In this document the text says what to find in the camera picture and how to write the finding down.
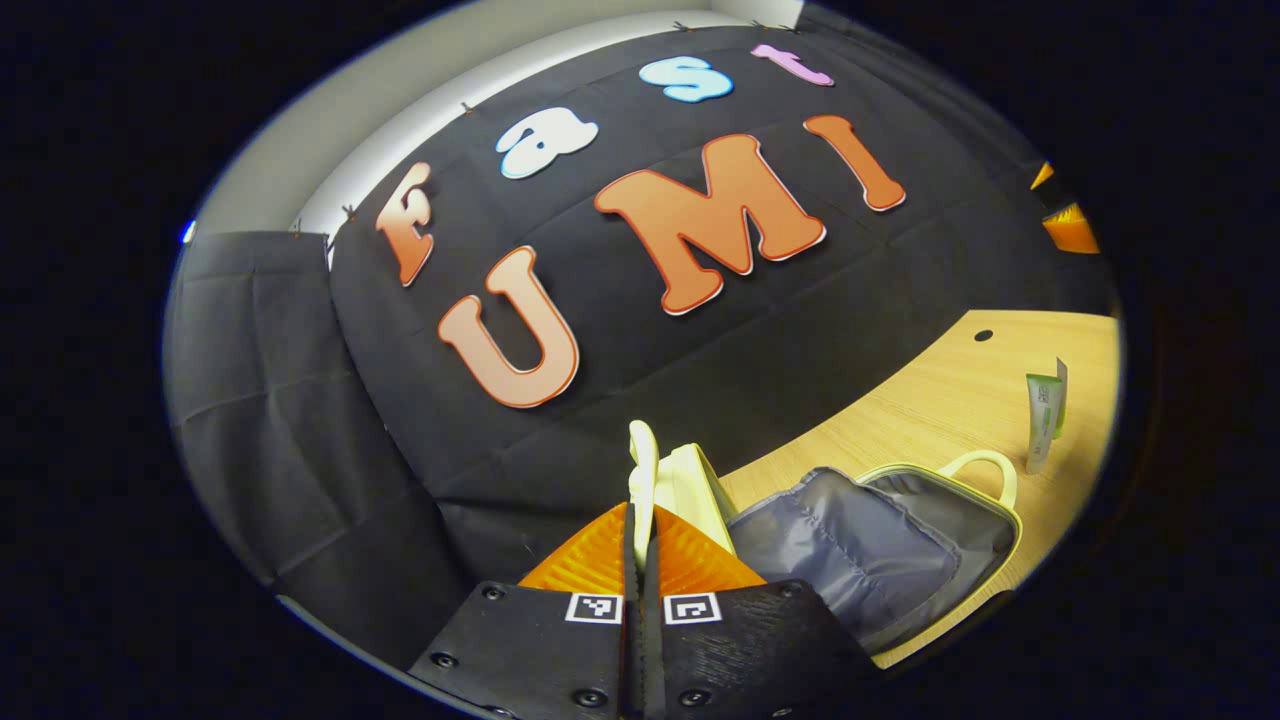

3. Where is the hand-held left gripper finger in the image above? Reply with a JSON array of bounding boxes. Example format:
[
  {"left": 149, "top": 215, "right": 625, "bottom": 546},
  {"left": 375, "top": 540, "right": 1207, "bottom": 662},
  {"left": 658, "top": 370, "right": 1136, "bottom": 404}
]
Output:
[
  {"left": 408, "top": 503, "right": 641, "bottom": 720},
  {"left": 642, "top": 505, "right": 881, "bottom": 720}
]

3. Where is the green white skin care tube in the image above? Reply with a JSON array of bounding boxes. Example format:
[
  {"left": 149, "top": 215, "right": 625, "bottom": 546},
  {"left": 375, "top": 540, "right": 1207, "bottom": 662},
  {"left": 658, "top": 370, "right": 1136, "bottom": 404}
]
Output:
[{"left": 1025, "top": 372, "right": 1063, "bottom": 474}]

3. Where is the pale yellow suitcase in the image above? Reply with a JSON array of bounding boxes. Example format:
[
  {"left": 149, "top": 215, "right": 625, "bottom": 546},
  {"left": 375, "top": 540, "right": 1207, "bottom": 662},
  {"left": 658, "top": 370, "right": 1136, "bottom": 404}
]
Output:
[{"left": 628, "top": 420, "right": 1023, "bottom": 656}]

